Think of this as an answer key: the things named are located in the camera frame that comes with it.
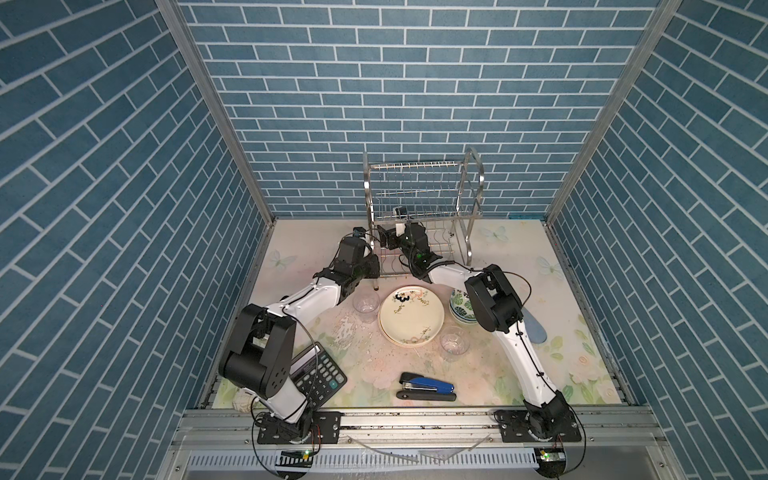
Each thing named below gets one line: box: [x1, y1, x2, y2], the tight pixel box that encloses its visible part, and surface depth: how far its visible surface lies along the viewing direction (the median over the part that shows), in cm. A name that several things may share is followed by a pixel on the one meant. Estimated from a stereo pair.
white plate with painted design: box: [378, 285, 445, 349], surface depth 93 cm
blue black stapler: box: [396, 372, 457, 401], surface depth 80 cm
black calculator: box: [290, 341, 348, 408], surface depth 82 cm
